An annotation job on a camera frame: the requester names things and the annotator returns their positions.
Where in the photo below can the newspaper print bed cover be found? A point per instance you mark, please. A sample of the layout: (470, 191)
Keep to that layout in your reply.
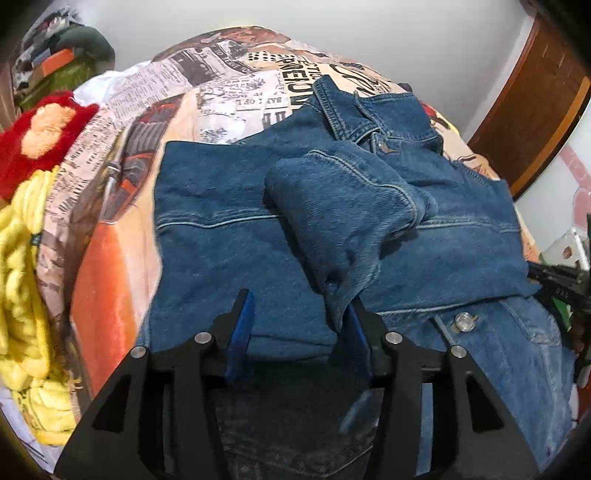
(98, 263)

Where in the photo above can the yellow knit blanket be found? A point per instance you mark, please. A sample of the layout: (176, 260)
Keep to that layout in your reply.
(30, 367)

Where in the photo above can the brown wooden door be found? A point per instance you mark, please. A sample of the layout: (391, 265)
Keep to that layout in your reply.
(537, 109)

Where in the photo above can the red plush toy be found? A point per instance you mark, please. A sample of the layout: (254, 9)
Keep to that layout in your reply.
(40, 138)

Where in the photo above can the blue denim jacket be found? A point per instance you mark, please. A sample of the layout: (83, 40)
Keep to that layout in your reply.
(347, 198)

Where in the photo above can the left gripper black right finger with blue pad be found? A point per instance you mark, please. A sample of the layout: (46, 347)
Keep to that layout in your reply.
(474, 434)

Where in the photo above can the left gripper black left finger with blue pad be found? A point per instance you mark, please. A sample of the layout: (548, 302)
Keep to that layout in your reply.
(155, 417)

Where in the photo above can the orange box on pile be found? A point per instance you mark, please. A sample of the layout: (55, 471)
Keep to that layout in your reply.
(54, 62)

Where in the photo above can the white cloth on bed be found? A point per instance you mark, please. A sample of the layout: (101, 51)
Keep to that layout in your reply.
(101, 88)

